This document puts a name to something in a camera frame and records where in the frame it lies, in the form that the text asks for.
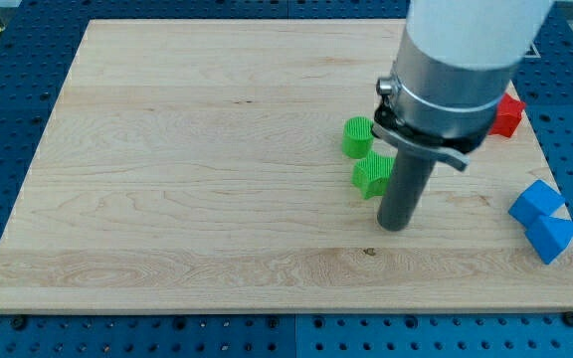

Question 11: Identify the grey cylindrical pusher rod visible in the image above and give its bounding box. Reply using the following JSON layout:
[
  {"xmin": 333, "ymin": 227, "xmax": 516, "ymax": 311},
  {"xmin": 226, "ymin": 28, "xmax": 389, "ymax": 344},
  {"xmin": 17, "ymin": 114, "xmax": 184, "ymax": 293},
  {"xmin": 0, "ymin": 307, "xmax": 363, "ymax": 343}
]
[{"xmin": 377, "ymin": 151, "xmax": 435, "ymax": 232}]

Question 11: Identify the light wooden board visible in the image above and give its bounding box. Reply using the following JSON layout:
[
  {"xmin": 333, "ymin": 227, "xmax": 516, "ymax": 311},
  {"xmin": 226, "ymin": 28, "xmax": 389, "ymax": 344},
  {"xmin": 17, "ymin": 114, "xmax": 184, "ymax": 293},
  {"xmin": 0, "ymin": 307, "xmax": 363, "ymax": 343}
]
[{"xmin": 0, "ymin": 20, "xmax": 573, "ymax": 314}]

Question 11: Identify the blue triangular prism block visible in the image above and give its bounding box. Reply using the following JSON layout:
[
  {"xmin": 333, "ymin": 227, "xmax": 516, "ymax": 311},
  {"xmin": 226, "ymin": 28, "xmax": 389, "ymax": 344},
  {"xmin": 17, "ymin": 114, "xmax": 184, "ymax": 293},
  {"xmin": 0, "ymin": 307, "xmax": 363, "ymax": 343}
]
[{"xmin": 525, "ymin": 216, "xmax": 573, "ymax": 265}]

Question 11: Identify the blue cube block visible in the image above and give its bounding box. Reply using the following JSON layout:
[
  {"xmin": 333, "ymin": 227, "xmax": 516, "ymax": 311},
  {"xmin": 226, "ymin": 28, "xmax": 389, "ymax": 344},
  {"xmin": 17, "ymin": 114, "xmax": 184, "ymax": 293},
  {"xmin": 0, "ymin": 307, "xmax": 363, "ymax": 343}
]
[{"xmin": 508, "ymin": 180, "xmax": 565, "ymax": 227}]

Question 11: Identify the red star block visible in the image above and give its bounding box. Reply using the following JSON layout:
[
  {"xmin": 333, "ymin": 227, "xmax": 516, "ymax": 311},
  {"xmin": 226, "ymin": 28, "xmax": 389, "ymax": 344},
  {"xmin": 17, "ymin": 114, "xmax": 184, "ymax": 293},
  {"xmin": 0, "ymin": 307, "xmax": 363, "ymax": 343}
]
[{"xmin": 488, "ymin": 93, "xmax": 526, "ymax": 138}]

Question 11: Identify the green ribbed star block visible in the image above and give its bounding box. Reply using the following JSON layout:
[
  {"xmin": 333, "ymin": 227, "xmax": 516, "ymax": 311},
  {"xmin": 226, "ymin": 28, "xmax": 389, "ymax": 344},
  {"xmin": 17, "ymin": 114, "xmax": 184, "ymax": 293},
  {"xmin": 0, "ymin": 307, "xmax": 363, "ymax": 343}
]
[{"xmin": 351, "ymin": 151, "xmax": 395, "ymax": 200}]

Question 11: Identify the green ribbed cylinder block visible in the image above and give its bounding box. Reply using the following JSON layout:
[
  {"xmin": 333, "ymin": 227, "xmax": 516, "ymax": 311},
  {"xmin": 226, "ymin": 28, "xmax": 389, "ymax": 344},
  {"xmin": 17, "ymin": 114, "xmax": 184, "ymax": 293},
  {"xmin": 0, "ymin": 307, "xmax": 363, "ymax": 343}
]
[{"xmin": 341, "ymin": 116, "xmax": 374, "ymax": 159}]

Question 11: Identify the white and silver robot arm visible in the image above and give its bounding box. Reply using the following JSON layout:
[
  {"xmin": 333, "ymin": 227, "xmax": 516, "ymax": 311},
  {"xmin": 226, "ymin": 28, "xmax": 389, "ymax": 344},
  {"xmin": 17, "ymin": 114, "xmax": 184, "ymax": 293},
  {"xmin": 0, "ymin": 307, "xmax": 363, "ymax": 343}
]
[{"xmin": 372, "ymin": 0, "xmax": 552, "ymax": 172}]

